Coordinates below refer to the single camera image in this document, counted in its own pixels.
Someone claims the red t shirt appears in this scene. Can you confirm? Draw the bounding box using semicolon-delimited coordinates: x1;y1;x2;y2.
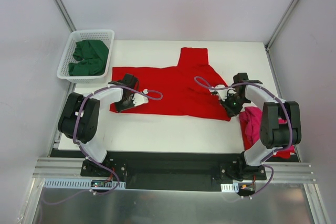
112;47;230;121
240;121;296;159

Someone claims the white plastic basket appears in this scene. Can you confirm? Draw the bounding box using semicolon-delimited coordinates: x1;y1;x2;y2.
57;29;115;83

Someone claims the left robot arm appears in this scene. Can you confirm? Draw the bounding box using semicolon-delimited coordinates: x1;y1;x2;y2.
58;73;143;176

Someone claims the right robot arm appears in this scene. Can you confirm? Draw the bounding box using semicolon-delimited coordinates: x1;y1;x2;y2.
220;73;301;181

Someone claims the folded pink t shirt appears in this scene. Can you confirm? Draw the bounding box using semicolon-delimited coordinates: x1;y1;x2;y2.
239;106;295;154

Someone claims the green t shirt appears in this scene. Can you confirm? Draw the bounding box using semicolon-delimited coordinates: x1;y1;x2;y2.
68;40;109;77

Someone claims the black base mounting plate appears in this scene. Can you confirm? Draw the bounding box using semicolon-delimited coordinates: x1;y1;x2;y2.
51;150;267;190

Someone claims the folded red t shirt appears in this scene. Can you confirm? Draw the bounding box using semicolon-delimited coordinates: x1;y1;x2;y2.
240;121;296;159

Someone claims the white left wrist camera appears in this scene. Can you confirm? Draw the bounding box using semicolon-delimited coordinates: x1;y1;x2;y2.
132;93;149;107

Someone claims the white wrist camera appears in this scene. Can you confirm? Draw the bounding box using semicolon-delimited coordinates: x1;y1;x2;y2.
132;93;149;107
209;85;227;97

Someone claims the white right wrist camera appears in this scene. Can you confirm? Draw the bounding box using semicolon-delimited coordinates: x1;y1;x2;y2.
209;85;227;97

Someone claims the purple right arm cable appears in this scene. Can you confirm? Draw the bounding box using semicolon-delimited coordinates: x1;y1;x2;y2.
194;76;295;204

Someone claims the right white cable duct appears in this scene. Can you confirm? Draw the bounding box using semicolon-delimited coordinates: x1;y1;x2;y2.
220;183;239;193

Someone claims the white cable duct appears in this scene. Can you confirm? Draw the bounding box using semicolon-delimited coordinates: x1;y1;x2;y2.
220;183;239;193
44;178;126;190

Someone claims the aluminium front rail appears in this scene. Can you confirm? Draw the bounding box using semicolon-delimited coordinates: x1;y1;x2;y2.
33;149;317;184

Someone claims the left white cable duct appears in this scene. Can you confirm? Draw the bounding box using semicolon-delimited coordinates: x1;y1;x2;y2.
44;178;126;190

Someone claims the right aluminium frame post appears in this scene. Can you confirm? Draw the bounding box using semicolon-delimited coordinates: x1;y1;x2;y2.
265;0;301;52

